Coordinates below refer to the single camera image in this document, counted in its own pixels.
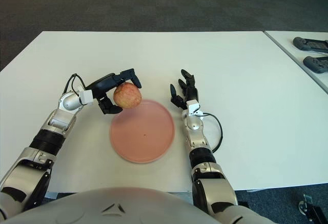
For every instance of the grey robot torso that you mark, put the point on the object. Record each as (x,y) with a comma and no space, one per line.
(115,203)

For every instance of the black wheeled stand base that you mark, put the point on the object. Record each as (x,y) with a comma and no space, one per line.
(314,211)

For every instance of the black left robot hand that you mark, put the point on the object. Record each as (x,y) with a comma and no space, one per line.
(105,84)

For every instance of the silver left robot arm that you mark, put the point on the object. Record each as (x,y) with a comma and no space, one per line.
(51,134)

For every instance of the red yellow apple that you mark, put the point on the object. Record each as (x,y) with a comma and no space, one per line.
(128,96)

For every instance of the pink round plate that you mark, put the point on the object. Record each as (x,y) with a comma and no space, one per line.
(143,137)

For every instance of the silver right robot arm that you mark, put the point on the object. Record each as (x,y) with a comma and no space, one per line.
(194,126)

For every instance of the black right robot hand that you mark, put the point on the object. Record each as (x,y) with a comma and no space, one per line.
(191,93)

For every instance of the grey game controller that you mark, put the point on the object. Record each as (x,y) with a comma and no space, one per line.
(310,44)
(317,65)

